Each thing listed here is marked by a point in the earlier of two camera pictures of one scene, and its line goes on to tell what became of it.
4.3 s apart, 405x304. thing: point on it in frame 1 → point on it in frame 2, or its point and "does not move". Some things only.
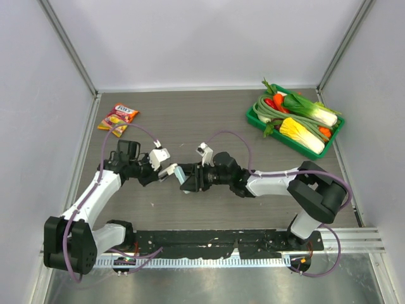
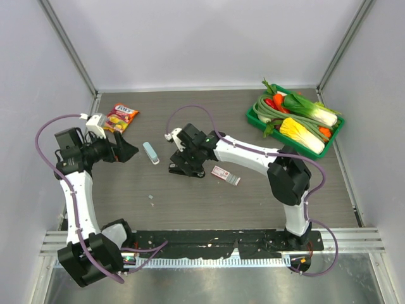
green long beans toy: [264, 108] does not move
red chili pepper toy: [271, 103] does not move
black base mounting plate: [252, 244] does not move
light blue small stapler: [181, 177] → [150, 152]
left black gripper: [152, 175] → [121, 151]
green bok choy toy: [299, 106] does not move
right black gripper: [193, 182] → [180, 154]
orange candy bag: [119, 114] does not move
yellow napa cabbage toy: [290, 128] does not move
